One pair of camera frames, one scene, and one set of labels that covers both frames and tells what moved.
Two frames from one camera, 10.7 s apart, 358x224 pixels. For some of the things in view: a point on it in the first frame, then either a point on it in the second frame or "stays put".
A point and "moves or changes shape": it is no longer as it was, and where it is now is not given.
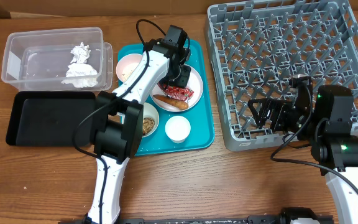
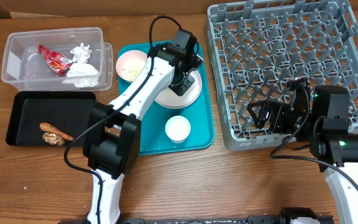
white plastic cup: x=178 y=129 stays put
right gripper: x=265 y=107 stays put
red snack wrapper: x=178 y=93 moves or changes shape
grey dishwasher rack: x=257 y=48 stays put
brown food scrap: x=148 y=124 → x=53 y=139
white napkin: x=81 y=74 stays put
